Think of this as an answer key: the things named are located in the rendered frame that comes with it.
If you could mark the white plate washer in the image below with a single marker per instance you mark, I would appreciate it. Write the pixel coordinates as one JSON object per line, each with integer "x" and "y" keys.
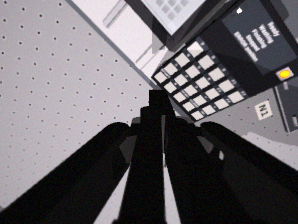
{"x": 226, "y": 52}

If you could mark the grey flat base plate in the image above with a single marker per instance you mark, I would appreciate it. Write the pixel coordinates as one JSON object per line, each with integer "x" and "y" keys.
{"x": 61, "y": 83}

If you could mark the white label reading n1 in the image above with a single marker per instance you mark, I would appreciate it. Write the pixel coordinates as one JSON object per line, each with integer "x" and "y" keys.
{"x": 263, "y": 110}

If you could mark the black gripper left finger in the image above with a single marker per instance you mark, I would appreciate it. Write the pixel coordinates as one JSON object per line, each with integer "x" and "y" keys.
{"x": 76, "y": 191}

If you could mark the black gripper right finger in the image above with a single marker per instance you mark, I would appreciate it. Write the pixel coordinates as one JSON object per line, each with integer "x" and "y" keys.
{"x": 266, "y": 187}

